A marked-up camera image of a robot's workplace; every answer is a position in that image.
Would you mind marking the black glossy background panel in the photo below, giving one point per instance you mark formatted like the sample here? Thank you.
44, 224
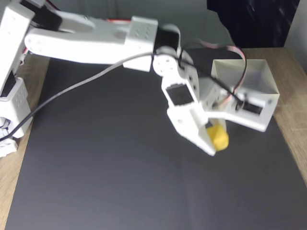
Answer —
251, 24

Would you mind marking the yellow cube block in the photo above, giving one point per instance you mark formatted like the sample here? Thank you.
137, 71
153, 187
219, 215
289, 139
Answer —
219, 140

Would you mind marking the white open box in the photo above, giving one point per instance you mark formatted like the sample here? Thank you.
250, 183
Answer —
259, 76

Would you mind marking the black table mat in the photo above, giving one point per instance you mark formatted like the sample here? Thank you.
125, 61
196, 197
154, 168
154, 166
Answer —
108, 167

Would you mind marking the white gripper camera mount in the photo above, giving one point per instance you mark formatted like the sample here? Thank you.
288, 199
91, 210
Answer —
254, 122

